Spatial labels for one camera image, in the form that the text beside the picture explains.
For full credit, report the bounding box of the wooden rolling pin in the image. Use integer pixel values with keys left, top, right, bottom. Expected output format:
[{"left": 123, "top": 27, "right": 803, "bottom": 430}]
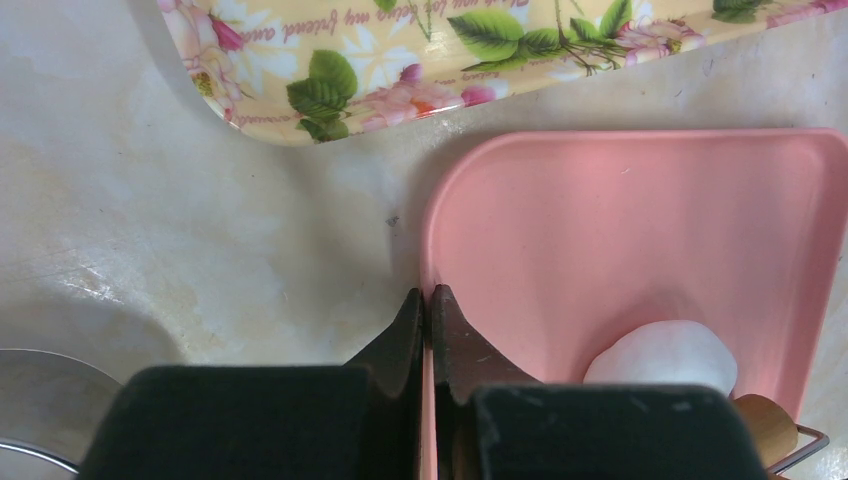
[{"left": 733, "top": 394, "right": 830, "bottom": 480}]

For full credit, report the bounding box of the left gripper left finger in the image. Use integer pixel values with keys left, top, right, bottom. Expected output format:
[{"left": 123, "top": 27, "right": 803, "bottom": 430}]
[{"left": 79, "top": 289, "right": 424, "bottom": 479}]

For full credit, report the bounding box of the white dough ball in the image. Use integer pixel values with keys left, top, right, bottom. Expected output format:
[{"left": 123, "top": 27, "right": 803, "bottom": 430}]
[{"left": 583, "top": 320, "right": 738, "bottom": 396}]

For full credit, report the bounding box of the floral yellow tray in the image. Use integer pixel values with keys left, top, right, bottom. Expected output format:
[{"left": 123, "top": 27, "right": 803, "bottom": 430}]
[{"left": 159, "top": 0, "right": 844, "bottom": 146}]

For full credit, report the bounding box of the pink plastic tray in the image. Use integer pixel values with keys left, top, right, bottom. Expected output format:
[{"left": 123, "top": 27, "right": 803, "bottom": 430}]
[{"left": 419, "top": 129, "right": 848, "bottom": 480}]

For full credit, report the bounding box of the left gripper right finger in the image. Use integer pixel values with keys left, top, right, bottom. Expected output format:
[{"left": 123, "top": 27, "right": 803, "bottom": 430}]
[{"left": 430, "top": 285, "right": 767, "bottom": 479}]

